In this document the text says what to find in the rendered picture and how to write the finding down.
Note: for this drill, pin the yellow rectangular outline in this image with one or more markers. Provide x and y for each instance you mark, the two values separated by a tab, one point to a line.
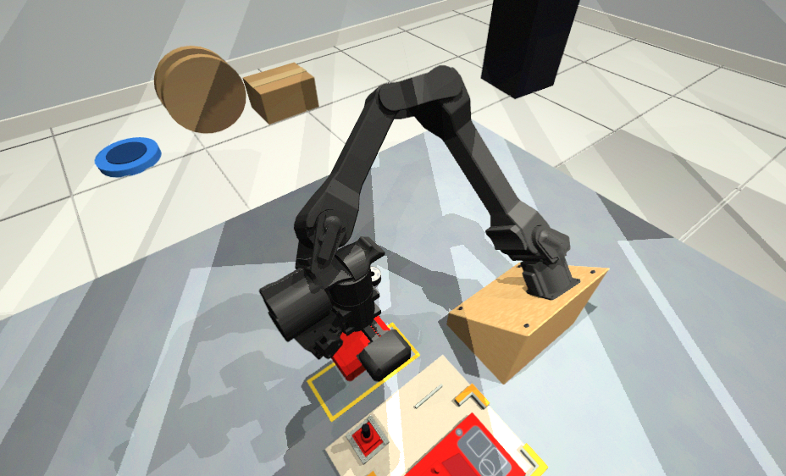
366	393

